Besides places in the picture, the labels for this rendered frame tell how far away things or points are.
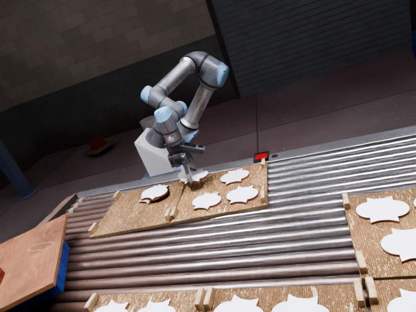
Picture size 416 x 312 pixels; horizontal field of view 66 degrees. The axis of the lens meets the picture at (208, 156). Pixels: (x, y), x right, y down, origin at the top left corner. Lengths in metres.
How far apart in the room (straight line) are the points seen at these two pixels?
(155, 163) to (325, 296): 1.34
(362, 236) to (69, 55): 6.49
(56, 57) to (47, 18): 0.71
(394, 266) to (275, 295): 0.31
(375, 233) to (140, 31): 5.74
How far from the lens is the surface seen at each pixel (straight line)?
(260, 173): 1.46
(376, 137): 1.61
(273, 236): 1.13
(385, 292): 0.92
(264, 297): 0.95
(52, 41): 7.12
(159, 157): 1.94
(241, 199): 1.31
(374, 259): 0.99
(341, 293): 0.92
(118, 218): 1.60
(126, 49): 6.49
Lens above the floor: 1.65
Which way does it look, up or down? 23 degrees down
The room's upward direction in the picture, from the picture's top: 21 degrees counter-clockwise
